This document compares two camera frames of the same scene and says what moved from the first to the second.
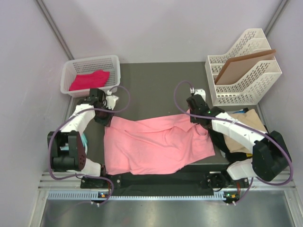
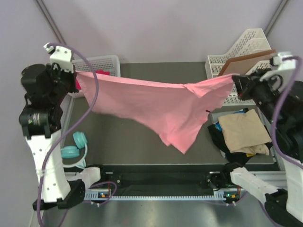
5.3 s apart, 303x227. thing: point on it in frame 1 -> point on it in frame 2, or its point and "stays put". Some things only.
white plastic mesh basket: (109, 63) stays put
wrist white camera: (111, 100) -> (61, 57)
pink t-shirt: (155, 145) -> (179, 110)
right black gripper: (193, 120) -> (245, 83)
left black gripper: (107, 121) -> (71, 76)
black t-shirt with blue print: (219, 141) stays put
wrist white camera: (201, 91) -> (286, 63)
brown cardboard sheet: (235, 68) stays put
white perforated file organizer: (249, 89) stays put
